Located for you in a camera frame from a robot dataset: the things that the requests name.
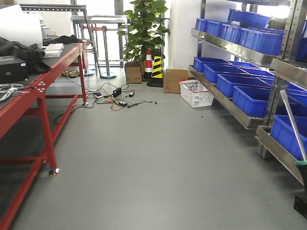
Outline small cardboard box by plant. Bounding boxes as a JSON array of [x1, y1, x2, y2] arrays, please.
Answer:
[[124, 62, 142, 84]]

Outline green potted plant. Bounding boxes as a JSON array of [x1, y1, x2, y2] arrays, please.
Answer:
[[117, 0, 170, 62]]

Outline brown cardboard box on floor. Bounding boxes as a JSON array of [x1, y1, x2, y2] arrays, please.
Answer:
[[163, 69, 189, 94]]

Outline black equipment box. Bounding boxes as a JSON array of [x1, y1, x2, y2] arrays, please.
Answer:
[[0, 56, 28, 84]]

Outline black yellow traffic cone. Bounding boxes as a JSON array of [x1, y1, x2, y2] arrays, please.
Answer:
[[147, 47, 164, 88]]

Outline steel storage shelf rack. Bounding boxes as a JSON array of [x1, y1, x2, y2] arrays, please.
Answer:
[[189, 0, 307, 185]]

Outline cables on floor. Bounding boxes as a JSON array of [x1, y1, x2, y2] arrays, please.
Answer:
[[53, 82, 158, 125]]

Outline red white traffic cone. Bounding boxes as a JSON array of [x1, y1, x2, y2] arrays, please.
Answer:
[[143, 50, 153, 81]]

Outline dark folded cloth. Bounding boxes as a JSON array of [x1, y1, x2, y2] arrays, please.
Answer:
[[0, 37, 51, 74]]

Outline red frame work table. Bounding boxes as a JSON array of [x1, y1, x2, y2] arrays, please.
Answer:
[[0, 42, 87, 230]]

